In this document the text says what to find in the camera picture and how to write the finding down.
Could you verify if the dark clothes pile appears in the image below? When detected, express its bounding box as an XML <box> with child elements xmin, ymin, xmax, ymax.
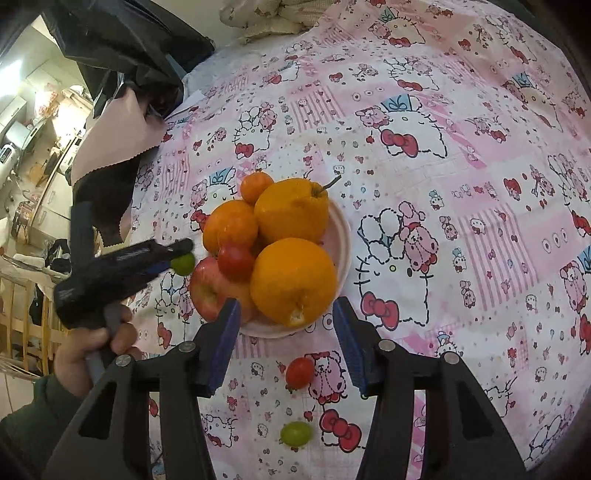
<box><xmin>44</xmin><ymin>237</ymin><xmax>74</xmax><ymax>278</ymax></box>

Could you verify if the person's left forearm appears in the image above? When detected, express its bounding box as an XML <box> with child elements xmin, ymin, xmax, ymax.
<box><xmin>0</xmin><ymin>374</ymin><xmax>93</xmax><ymax>480</ymax></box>

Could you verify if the red apple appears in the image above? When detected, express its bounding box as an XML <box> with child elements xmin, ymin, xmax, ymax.
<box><xmin>189</xmin><ymin>256</ymin><xmax>257</xmax><ymax>324</ymax></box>

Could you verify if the floral quilted cushion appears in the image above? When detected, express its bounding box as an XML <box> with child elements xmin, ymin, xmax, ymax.
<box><xmin>219</xmin><ymin>0</ymin><xmax>345</xmax><ymax>44</ymax></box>

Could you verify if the large round orange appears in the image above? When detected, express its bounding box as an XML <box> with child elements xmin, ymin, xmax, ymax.
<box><xmin>249</xmin><ymin>237</ymin><xmax>339</xmax><ymax>328</ymax></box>

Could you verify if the black bag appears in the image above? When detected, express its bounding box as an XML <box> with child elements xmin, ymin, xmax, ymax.
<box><xmin>46</xmin><ymin>0</ymin><xmax>218</xmax><ymax>116</ymax></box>

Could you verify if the medium round orange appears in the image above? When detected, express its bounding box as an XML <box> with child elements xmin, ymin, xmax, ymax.
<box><xmin>202</xmin><ymin>199</ymin><xmax>259</xmax><ymax>257</ymax></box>

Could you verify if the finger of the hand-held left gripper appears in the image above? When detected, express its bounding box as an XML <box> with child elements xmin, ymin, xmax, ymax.
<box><xmin>148</xmin><ymin>237</ymin><xmax>195</xmax><ymax>260</ymax></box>
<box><xmin>147</xmin><ymin>258</ymin><xmax>176</xmax><ymax>283</ymax></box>

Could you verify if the wooden chair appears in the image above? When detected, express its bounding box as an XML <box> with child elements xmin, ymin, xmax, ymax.
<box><xmin>0</xmin><ymin>268</ymin><xmax>70</xmax><ymax>377</ymax></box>

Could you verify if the pink round plate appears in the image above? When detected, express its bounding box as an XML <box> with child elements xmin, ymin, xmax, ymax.
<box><xmin>191</xmin><ymin>194</ymin><xmax>352</xmax><ymax>340</ymax></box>

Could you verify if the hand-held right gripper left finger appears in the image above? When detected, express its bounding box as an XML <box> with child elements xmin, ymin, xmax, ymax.
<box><xmin>41</xmin><ymin>298</ymin><xmax>243</xmax><ymax>480</ymax></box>

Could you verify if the large orange with stem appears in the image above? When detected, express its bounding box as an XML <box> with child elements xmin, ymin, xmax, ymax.
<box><xmin>254</xmin><ymin>174</ymin><xmax>342</xmax><ymax>245</ymax></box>

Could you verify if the red cherry tomato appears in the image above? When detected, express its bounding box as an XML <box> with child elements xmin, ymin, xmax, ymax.
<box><xmin>285</xmin><ymin>357</ymin><xmax>315</xmax><ymax>391</ymax></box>
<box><xmin>217</xmin><ymin>244</ymin><xmax>256</xmax><ymax>281</ymax></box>

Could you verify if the pink cartoon printed bed sheet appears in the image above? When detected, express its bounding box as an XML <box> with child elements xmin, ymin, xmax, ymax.
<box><xmin>124</xmin><ymin>0</ymin><xmax>591</xmax><ymax>480</ymax></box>

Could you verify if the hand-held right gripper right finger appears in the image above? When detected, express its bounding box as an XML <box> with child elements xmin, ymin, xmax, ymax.
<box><xmin>332</xmin><ymin>296</ymin><xmax>529</xmax><ymax>480</ymax></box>

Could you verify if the person's left hand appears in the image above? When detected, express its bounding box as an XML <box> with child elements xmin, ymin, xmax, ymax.
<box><xmin>53</xmin><ymin>305</ymin><xmax>144</xmax><ymax>398</ymax></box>

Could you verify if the black cloth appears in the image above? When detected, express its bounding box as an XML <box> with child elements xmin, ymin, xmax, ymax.
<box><xmin>74</xmin><ymin>154</ymin><xmax>141</xmax><ymax>247</ymax></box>

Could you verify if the small mandarin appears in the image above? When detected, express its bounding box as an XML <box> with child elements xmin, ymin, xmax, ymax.
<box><xmin>240</xmin><ymin>171</ymin><xmax>275</xmax><ymax>205</ymax></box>

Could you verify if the green grape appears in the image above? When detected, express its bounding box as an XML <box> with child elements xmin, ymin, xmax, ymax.
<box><xmin>171</xmin><ymin>251</ymin><xmax>197</xmax><ymax>276</ymax></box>
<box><xmin>280</xmin><ymin>421</ymin><xmax>314</xmax><ymax>448</ymax></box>

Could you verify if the silver kitchen appliance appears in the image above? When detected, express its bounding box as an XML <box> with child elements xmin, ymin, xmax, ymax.
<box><xmin>2</xmin><ymin>121</ymin><xmax>34</xmax><ymax>151</ymax></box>

